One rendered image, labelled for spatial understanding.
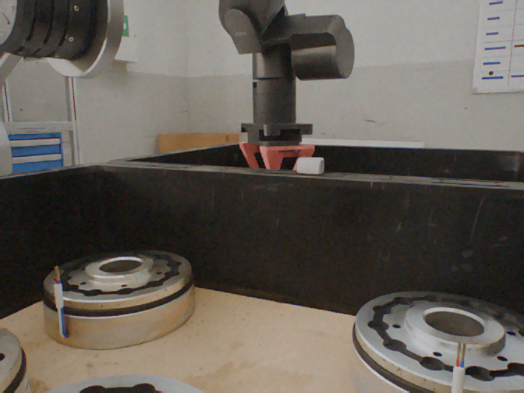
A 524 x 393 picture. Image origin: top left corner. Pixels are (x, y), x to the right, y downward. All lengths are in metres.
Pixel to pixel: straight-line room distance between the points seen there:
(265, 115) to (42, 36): 0.34
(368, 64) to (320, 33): 2.89
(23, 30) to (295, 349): 0.57
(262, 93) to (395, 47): 2.82
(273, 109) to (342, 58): 0.10
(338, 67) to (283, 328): 0.31
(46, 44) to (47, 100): 2.66
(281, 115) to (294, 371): 0.35
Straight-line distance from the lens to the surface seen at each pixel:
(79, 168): 0.39
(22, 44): 0.72
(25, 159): 2.31
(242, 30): 0.51
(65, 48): 0.74
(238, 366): 0.26
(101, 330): 0.29
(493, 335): 0.25
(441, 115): 3.23
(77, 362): 0.29
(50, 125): 2.36
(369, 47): 3.40
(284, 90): 0.54
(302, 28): 0.52
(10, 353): 0.25
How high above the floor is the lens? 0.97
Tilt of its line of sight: 11 degrees down
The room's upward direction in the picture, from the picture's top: straight up
